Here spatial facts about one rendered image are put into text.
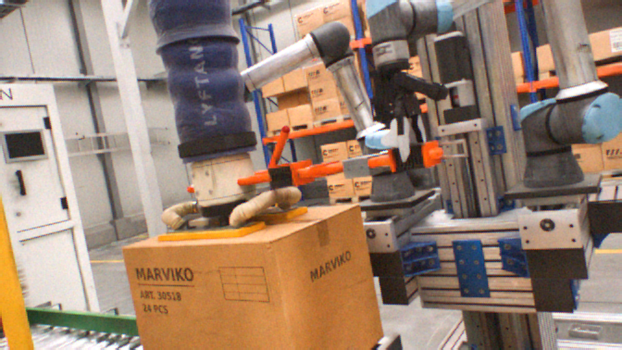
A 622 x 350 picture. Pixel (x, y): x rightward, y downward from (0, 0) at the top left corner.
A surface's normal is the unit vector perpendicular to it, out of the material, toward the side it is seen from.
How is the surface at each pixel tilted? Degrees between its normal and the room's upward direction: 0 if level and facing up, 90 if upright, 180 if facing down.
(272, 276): 90
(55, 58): 90
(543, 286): 90
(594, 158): 90
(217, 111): 74
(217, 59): 107
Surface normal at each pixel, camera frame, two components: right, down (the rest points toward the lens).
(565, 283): -0.55, 0.15
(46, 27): 0.81, -0.12
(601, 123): 0.37, 0.11
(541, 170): -0.70, -0.14
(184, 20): 0.09, 0.22
